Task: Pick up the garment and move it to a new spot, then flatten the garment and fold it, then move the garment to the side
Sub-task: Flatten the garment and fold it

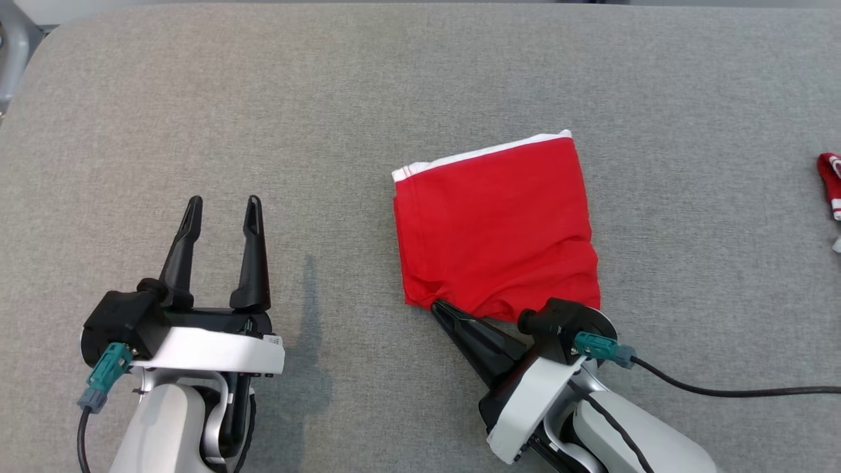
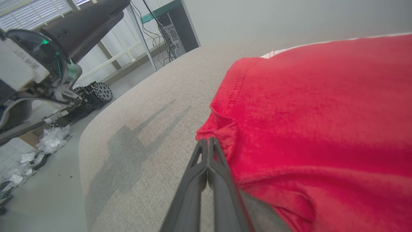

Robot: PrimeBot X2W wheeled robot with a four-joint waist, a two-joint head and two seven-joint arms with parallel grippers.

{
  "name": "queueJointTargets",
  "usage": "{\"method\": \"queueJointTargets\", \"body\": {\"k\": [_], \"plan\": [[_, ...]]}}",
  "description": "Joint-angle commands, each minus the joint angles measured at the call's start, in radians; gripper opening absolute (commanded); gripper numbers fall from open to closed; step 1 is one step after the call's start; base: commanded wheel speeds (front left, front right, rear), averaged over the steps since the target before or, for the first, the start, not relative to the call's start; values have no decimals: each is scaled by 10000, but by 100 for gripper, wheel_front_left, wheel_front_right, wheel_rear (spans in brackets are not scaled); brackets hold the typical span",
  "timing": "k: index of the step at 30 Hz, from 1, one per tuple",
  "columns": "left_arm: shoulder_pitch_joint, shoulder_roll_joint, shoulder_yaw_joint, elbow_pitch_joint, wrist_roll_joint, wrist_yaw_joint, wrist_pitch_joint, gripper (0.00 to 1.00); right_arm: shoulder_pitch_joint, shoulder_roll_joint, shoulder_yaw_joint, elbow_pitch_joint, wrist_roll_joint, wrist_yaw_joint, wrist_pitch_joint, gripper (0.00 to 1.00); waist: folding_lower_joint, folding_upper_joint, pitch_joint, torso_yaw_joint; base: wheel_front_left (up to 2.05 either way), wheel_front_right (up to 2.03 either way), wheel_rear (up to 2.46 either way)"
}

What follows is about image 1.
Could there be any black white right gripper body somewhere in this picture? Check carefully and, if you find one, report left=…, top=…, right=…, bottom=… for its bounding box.
left=478, top=344, right=587, bottom=465

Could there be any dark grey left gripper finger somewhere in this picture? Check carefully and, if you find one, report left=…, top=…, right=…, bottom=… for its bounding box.
left=229, top=194, right=273, bottom=312
left=158, top=195, right=204, bottom=311

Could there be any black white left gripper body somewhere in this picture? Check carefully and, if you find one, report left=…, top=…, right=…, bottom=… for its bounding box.
left=131, top=306, right=286, bottom=378

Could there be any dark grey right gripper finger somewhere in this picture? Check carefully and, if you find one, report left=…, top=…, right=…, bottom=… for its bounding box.
left=440, top=301, right=532, bottom=363
left=430, top=301, right=508, bottom=390

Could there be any red Bulls jersey shirt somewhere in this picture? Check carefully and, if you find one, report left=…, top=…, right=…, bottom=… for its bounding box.
left=392, top=129, right=602, bottom=324

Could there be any red white striped garment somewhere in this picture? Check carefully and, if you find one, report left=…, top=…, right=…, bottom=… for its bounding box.
left=817, top=152, right=841, bottom=254

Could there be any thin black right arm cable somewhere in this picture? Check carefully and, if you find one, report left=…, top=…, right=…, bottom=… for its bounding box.
left=568, top=380, right=658, bottom=473

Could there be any right camera cable teal plug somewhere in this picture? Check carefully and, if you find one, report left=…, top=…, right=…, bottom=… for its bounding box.
left=574, top=331, right=841, bottom=399

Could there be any camera cable teal plug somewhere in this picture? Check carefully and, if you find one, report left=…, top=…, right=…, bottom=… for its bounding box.
left=574, top=331, right=841, bottom=399
left=77, top=342, right=136, bottom=473

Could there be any left camera cable teal plug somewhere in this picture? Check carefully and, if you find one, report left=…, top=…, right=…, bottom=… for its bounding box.
left=77, top=342, right=136, bottom=473

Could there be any grey curved metal rail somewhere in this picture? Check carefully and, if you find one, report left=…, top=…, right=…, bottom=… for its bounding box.
left=0, top=18, right=32, bottom=125

